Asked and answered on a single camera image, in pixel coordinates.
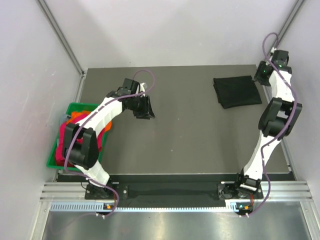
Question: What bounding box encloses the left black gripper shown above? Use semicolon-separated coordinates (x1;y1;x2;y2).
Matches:
128;94;155;120

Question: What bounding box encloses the black t shirt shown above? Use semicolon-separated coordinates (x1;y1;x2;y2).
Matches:
213;75;262;109

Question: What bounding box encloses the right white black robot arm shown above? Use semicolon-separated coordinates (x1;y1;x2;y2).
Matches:
233;48;303;198

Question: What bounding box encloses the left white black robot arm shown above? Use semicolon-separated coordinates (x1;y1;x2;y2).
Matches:
61;78;155;199

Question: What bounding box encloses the orange t shirt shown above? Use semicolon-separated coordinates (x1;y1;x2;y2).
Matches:
66;110;112;131

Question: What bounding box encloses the green plastic bin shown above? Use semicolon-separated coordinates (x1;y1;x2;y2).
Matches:
46;102;108;172

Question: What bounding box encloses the magenta t shirt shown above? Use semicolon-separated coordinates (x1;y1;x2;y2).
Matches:
55;122;106;169

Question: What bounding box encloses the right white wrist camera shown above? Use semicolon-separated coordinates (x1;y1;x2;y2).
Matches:
269;47;277;56

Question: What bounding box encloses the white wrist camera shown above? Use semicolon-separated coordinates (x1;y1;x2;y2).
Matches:
138;82;148;93
269;47;277;56

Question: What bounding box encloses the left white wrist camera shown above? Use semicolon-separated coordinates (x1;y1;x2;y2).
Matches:
138;82;148;93

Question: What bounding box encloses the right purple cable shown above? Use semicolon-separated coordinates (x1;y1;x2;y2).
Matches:
246;32;298;217

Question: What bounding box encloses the purple cable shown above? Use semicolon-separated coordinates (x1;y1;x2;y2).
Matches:
63;69;158;217
246;32;298;217

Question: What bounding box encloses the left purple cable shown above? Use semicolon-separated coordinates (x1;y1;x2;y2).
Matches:
63;69;158;217

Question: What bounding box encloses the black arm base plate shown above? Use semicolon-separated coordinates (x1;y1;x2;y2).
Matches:
84;173;266;201

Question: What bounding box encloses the aluminium frame rail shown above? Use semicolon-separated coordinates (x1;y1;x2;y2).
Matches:
40;181;312;207

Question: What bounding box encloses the grey slotted cable duct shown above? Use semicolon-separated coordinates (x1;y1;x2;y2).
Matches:
49;201;253;213

